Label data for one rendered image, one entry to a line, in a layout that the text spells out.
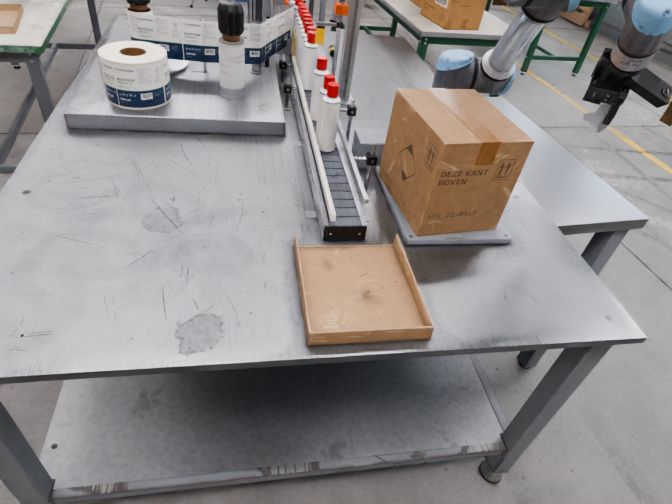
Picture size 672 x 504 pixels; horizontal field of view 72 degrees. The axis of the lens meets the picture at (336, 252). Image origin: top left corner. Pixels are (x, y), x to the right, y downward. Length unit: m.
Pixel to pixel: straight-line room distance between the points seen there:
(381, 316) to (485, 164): 0.44
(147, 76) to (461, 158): 0.99
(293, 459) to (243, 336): 0.62
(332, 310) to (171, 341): 0.33
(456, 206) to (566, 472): 1.16
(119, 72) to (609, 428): 2.17
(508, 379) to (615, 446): 0.44
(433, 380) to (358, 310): 0.76
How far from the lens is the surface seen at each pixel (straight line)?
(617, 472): 2.13
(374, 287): 1.07
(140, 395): 1.64
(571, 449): 2.08
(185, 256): 1.13
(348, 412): 1.59
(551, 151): 1.94
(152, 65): 1.62
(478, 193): 1.22
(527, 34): 1.61
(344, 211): 1.20
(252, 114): 1.63
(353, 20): 1.84
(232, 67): 1.69
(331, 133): 1.41
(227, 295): 1.03
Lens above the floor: 1.58
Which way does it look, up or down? 41 degrees down
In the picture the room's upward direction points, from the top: 9 degrees clockwise
